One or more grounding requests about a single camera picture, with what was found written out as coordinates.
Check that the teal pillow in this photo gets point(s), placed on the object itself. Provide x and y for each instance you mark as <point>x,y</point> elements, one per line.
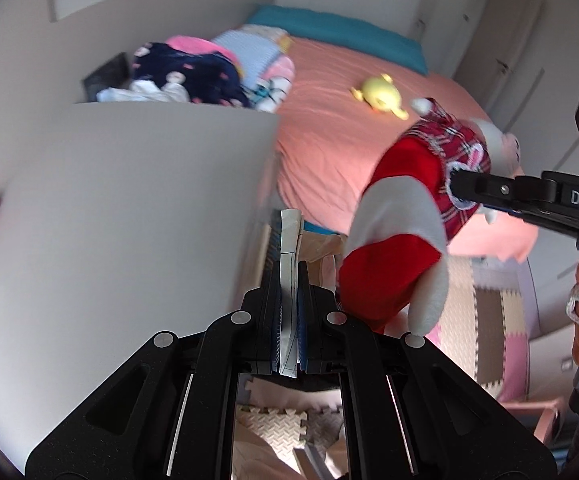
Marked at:
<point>339,30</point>

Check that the pink and white towel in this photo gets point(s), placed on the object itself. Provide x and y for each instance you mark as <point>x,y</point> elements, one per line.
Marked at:
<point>279,72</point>

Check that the bed with pink sheet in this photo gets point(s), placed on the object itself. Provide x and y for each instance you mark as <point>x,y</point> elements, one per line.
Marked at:
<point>329,150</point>

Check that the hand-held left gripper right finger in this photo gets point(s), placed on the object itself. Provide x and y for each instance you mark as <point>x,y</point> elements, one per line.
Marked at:
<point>314,320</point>

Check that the white plush toy plaid dress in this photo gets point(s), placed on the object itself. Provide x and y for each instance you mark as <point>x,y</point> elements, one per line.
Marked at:
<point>399,185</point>

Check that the navy printed blanket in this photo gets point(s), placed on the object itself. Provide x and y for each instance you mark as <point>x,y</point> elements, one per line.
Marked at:
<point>204,75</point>

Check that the light blue knitted blanket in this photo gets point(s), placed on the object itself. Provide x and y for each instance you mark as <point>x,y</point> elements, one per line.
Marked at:
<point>249,50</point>

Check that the pink stool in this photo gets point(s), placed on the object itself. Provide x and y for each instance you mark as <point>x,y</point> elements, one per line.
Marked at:
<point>544,417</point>

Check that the yellow plush toy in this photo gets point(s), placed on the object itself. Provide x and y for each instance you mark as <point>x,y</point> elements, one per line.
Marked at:
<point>382,92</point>

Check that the bright pink cloth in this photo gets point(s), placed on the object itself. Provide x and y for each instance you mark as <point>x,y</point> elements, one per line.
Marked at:
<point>189,44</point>

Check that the white cloth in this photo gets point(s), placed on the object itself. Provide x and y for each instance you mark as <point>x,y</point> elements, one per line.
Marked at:
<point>144,91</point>

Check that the white paper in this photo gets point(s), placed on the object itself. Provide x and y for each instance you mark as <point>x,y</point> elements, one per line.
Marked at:
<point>289,270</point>

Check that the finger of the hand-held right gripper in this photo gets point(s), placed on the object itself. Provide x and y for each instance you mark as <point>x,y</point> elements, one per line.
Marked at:
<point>499,190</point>
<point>544,221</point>

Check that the foam puzzle floor mat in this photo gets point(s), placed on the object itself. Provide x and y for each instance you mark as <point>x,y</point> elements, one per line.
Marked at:
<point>489,310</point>

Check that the grey metal bar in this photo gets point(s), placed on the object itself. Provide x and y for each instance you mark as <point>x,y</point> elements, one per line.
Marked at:
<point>312,462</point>

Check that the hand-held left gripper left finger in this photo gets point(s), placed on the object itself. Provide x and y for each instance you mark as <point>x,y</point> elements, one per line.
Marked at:
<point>269,320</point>

